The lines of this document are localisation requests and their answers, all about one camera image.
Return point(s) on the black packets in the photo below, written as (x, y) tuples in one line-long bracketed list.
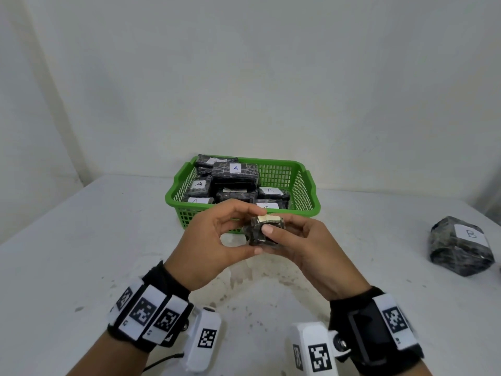
[(235, 195)]

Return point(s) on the person's right hand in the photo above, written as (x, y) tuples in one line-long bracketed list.
[(325, 262)]

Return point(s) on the large black packet labelled B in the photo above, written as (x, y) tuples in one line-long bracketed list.
[(446, 250)]

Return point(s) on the person's left forearm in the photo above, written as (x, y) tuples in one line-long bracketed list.
[(109, 360)]

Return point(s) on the small black cube packet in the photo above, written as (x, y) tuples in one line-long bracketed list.
[(254, 234)]

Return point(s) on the green plastic basket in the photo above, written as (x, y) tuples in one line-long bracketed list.
[(172, 201)]

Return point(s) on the person's right forearm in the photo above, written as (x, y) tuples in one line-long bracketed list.
[(420, 371)]

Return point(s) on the black wristband with marker tags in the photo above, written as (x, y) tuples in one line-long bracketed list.
[(360, 321), (168, 285)]

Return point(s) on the person's left hand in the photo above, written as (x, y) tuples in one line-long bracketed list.
[(199, 250)]

